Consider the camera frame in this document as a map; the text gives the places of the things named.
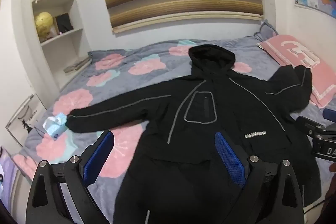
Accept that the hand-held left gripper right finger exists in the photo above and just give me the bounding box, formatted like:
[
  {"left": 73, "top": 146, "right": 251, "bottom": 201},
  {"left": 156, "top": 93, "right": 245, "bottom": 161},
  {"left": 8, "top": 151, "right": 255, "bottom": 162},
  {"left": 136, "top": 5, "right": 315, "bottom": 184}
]
[{"left": 214, "top": 132, "right": 306, "bottom": 224}]

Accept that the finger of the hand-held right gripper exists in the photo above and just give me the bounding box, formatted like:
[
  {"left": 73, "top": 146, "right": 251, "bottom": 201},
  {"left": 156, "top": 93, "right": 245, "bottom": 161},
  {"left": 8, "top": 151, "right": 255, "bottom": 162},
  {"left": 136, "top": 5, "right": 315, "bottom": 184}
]
[
  {"left": 323, "top": 108, "right": 336, "bottom": 123},
  {"left": 297, "top": 116, "right": 324, "bottom": 136}
]

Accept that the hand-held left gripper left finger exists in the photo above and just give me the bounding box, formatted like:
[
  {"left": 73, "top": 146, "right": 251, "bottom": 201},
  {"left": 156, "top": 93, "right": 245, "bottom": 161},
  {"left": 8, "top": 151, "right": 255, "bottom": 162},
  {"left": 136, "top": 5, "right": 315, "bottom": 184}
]
[{"left": 25, "top": 130, "right": 115, "bottom": 224}]

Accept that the black hooded jacket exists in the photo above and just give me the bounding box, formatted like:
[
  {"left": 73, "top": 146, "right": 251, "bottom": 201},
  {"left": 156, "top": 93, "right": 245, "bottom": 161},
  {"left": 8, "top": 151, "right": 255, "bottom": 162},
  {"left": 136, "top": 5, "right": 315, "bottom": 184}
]
[{"left": 65, "top": 45, "right": 323, "bottom": 224}]

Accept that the blue white tissue pack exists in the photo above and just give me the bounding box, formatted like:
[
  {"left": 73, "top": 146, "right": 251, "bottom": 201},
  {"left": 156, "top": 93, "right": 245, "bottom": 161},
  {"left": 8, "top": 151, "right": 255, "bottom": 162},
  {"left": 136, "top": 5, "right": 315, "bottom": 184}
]
[{"left": 43, "top": 112, "right": 67, "bottom": 141}]

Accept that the pink pillow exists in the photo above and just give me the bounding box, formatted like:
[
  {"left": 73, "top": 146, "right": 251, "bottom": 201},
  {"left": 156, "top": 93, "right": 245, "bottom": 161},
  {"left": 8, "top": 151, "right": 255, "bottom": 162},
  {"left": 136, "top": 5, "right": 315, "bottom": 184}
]
[{"left": 257, "top": 34, "right": 336, "bottom": 109}]

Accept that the purple cloth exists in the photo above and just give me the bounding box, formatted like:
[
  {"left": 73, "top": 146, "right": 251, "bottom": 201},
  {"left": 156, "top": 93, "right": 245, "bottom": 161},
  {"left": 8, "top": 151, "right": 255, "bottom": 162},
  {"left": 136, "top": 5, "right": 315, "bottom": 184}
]
[{"left": 0, "top": 147, "right": 19, "bottom": 214}]

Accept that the pile of flat books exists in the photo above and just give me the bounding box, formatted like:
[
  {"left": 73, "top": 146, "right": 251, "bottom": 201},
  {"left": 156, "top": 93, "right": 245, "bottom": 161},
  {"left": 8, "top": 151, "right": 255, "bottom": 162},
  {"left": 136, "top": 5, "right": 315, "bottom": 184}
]
[{"left": 64, "top": 57, "right": 91, "bottom": 73}]

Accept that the grey pillow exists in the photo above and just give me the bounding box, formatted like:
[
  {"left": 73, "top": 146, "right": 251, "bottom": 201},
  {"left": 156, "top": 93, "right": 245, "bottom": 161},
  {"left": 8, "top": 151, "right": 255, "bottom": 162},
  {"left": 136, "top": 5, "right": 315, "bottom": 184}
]
[{"left": 253, "top": 20, "right": 279, "bottom": 42}]

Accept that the white bookshelf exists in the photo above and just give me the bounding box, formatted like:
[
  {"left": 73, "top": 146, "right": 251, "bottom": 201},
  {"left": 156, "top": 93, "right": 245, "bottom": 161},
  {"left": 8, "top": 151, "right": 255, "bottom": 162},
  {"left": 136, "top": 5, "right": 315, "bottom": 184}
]
[{"left": 31, "top": 0, "right": 91, "bottom": 88}]

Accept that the grey pink floral blanket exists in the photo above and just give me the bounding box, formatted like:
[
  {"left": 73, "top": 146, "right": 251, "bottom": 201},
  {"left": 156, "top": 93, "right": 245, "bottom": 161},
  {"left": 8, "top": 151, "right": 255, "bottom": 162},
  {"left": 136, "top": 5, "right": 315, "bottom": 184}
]
[{"left": 8, "top": 39, "right": 336, "bottom": 224}]

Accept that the black box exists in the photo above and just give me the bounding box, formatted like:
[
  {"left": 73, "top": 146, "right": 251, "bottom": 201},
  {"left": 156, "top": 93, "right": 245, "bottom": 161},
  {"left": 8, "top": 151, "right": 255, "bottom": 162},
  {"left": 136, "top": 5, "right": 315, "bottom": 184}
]
[{"left": 54, "top": 13, "right": 74, "bottom": 34}]

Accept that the golden globe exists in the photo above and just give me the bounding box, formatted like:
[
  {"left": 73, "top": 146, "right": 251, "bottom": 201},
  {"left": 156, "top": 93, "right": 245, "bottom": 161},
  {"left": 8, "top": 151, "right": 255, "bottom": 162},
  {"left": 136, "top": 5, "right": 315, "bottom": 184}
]
[{"left": 35, "top": 12, "right": 54, "bottom": 42}]

